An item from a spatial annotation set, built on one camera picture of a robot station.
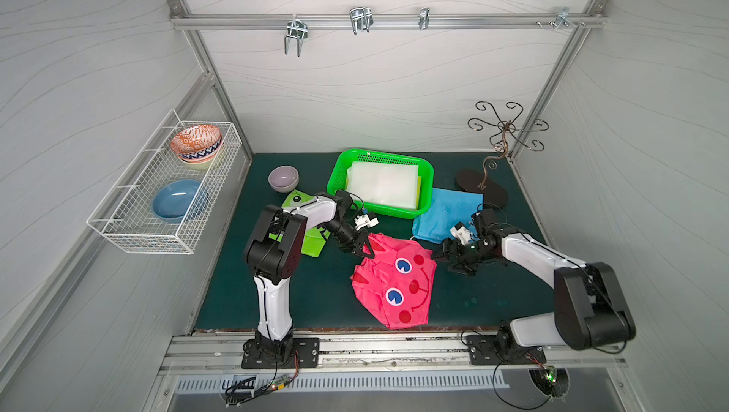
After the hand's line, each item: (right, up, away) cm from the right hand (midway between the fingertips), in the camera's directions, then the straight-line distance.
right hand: (441, 261), depth 87 cm
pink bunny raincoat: (-14, -5, -3) cm, 15 cm away
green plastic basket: (-1, +24, +16) cm, 29 cm away
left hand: (-22, +2, -1) cm, 22 cm away
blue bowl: (-68, +20, -21) cm, 74 cm away
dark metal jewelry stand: (+23, +21, +20) cm, 37 cm away
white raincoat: (-15, +24, +17) cm, 33 cm away
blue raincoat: (+7, +15, +15) cm, 22 cm away
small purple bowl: (-56, +26, +22) cm, 65 cm away
